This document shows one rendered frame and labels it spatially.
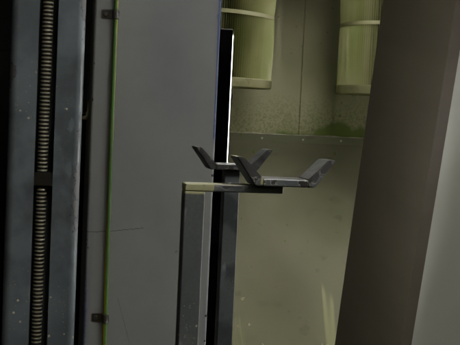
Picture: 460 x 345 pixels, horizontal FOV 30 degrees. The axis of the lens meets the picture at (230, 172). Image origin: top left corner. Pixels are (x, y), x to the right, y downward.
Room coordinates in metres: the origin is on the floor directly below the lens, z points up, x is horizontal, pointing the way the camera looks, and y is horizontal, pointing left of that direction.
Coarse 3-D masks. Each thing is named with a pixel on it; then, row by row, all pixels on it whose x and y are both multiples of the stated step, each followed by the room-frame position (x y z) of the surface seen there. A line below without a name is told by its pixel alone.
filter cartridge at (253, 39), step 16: (224, 0) 2.81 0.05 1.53; (240, 0) 2.79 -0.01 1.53; (256, 0) 2.81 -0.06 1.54; (272, 0) 2.88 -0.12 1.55; (224, 16) 2.79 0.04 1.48; (240, 16) 2.80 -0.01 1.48; (256, 16) 2.82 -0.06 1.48; (272, 16) 2.90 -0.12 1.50; (240, 32) 2.80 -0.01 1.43; (256, 32) 2.83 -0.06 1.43; (272, 32) 2.91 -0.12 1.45; (240, 48) 2.79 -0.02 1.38; (256, 48) 2.82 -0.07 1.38; (272, 48) 2.92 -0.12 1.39; (240, 64) 2.81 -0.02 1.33; (256, 64) 2.83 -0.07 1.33; (240, 80) 2.79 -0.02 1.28; (256, 80) 2.82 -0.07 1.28
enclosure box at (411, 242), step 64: (384, 0) 1.99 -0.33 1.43; (448, 0) 1.69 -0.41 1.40; (384, 64) 1.97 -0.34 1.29; (448, 64) 1.69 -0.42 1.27; (384, 128) 1.95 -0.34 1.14; (448, 128) 2.11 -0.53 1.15; (384, 192) 1.93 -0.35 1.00; (448, 192) 2.15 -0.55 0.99; (384, 256) 1.91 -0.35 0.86; (448, 256) 2.19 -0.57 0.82; (384, 320) 1.89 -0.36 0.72; (448, 320) 2.23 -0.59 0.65
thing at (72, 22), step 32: (32, 0) 0.70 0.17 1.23; (64, 0) 0.71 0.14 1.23; (32, 32) 0.70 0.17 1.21; (64, 32) 0.71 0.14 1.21; (32, 64) 0.70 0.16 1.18; (64, 64) 0.71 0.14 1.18; (32, 96) 0.70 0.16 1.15; (64, 96) 0.71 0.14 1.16; (32, 128) 0.70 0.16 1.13; (64, 128) 0.71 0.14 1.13; (32, 160) 0.70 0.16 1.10; (64, 160) 0.71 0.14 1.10; (32, 192) 0.70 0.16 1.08; (64, 192) 0.71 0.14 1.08; (32, 224) 0.71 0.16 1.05; (64, 224) 0.71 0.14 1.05; (32, 256) 0.72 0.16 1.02; (64, 256) 0.71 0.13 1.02; (32, 288) 0.71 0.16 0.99; (64, 288) 0.71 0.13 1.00; (32, 320) 0.71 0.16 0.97; (64, 320) 0.71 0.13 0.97
